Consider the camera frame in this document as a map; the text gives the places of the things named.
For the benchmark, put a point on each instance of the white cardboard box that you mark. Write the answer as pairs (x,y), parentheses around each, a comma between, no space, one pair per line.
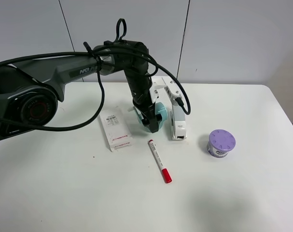
(116,129)

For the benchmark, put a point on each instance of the purple lidded round container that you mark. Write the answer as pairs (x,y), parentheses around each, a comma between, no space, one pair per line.
(220,143)

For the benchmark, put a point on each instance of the white grey stapler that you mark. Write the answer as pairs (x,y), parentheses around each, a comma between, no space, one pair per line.
(177,123)

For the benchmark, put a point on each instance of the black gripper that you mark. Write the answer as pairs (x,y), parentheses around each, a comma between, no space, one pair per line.
(145,103)

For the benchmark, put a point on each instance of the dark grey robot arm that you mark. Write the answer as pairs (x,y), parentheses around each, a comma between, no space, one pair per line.
(31,87)

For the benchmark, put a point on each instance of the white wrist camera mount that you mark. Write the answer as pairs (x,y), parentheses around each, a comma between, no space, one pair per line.
(169,86)

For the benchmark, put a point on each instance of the red white marker pen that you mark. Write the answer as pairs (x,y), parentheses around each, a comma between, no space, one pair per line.
(164,171)

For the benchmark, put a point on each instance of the teal crank pencil sharpener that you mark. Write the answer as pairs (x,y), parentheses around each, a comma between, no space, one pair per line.
(159,109)

